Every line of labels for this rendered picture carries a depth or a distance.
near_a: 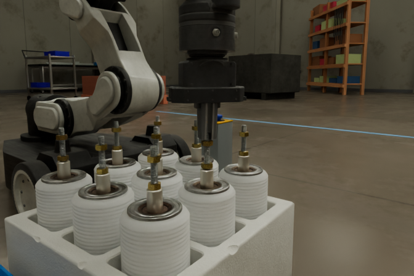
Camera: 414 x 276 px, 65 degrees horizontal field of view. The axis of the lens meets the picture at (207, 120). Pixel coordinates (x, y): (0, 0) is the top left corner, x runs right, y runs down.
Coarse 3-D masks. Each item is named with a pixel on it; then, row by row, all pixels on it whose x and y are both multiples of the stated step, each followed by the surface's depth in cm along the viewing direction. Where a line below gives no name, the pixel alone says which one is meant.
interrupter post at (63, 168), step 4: (68, 160) 59; (60, 164) 58; (64, 164) 58; (68, 164) 58; (60, 168) 58; (64, 168) 58; (68, 168) 59; (60, 172) 58; (64, 172) 58; (68, 172) 59; (60, 176) 58; (64, 176) 58; (68, 176) 59
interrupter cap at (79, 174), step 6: (48, 174) 60; (54, 174) 60; (72, 174) 61; (78, 174) 60; (84, 174) 59; (42, 180) 56; (48, 180) 57; (54, 180) 56; (60, 180) 56; (66, 180) 57; (72, 180) 56; (78, 180) 57
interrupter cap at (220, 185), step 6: (192, 180) 56; (198, 180) 56; (216, 180) 57; (222, 180) 56; (186, 186) 53; (192, 186) 53; (198, 186) 54; (216, 186) 54; (222, 186) 53; (228, 186) 53; (192, 192) 51; (198, 192) 51; (204, 192) 51; (210, 192) 51; (216, 192) 51
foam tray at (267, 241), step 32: (32, 224) 56; (256, 224) 56; (288, 224) 64; (32, 256) 53; (64, 256) 46; (96, 256) 46; (192, 256) 49; (224, 256) 46; (256, 256) 54; (288, 256) 66
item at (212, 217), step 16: (224, 192) 52; (192, 208) 50; (208, 208) 50; (224, 208) 51; (192, 224) 51; (208, 224) 50; (224, 224) 51; (192, 240) 51; (208, 240) 51; (224, 240) 52
